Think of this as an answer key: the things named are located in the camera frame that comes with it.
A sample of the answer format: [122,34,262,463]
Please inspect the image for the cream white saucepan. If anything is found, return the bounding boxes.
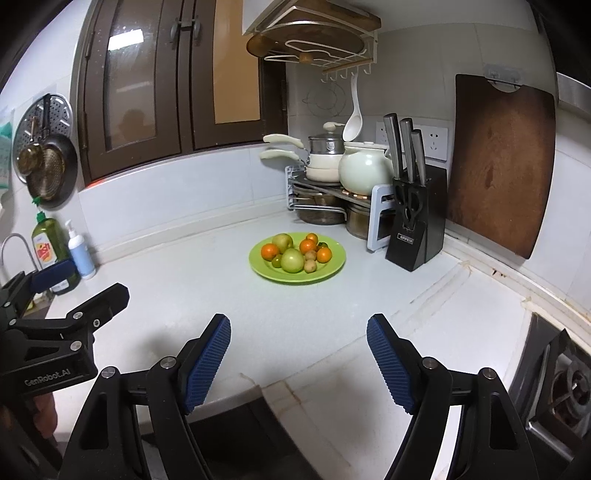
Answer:
[260,148,345,182]

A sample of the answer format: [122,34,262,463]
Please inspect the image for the black burner grate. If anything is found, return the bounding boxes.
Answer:
[547,330,591,435]

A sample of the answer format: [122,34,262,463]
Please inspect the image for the brown wooden cutting board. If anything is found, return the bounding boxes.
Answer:
[445,74,556,260]

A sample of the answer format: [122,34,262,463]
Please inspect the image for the white ceramic pot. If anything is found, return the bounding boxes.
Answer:
[338,142,394,196]

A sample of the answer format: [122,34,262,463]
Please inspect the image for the person's left hand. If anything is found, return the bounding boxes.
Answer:
[28,394,59,437]

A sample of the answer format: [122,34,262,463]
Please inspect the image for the black gas stove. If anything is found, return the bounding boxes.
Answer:
[508,313,591,467]

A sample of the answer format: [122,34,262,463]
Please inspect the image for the steel range hood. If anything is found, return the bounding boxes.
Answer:
[556,71,591,118]

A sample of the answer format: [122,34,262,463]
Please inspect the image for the clear wall hook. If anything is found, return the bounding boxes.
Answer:
[482,66,525,90]

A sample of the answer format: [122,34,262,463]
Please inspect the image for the perforated steel steamer plate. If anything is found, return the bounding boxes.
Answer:
[13,92,75,155]

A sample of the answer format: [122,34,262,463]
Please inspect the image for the white blue pump bottle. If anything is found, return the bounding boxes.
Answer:
[65,219,98,281]

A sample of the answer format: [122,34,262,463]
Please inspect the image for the steel faucet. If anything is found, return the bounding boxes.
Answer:
[0,233,41,282]

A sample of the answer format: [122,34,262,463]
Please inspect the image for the green dish soap bottle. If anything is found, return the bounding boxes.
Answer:
[31,210,80,296]

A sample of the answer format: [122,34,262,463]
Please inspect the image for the wire trivet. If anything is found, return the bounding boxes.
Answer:
[302,83,346,114]

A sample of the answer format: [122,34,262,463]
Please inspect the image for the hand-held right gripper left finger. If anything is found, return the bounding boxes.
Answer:
[60,313,232,480]

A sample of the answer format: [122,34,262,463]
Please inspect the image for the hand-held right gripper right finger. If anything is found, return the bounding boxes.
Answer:
[366,313,541,480]

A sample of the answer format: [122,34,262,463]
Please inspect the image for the round wooden board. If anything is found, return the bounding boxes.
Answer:
[246,25,370,60]

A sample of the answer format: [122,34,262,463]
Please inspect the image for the wide steel pot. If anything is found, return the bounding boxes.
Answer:
[295,194,347,226]

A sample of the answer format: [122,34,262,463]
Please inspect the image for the tall steel pot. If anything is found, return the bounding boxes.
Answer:
[345,205,375,241]

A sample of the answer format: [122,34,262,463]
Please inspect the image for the steel handled knife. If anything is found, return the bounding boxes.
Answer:
[411,129,428,183]
[399,117,419,181]
[383,113,403,178]

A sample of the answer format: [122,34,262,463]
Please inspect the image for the white wall shelf with hooks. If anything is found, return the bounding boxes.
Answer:
[244,0,382,85]

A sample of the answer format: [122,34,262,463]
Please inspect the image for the green plate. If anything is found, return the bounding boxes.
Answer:
[249,232,347,284]

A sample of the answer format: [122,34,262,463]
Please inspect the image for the black kitchen scissors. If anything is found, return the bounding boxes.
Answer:
[399,185,423,232]

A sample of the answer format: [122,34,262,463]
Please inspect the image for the teal cloth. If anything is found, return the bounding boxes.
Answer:
[0,108,14,190]

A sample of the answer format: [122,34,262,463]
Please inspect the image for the brass strainer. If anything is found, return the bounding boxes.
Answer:
[17,115,44,177]

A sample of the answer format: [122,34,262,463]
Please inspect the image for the black knife block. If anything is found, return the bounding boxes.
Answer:
[385,164,448,272]

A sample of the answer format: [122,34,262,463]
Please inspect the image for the steel saucepan cream handle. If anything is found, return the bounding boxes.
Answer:
[263,134,347,155]

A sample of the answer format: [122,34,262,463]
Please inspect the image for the brown wooden window frame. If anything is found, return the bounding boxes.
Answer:
[78,0,288,186]

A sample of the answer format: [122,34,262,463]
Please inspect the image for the grey white pot rack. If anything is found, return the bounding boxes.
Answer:
[285,165,395,252]

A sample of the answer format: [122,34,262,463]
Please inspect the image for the white ladle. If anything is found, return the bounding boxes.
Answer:
[342,71,363,141]

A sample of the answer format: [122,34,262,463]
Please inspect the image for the rectangular wooden board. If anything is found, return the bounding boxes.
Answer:
[295,0,382,35]

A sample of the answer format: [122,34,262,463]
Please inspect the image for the steel lid cream knob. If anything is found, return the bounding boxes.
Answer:
[308,121,346,141]

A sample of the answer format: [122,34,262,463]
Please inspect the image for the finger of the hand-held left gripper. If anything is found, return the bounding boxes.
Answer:
[0,259,76,326]
[8,282,131,365]

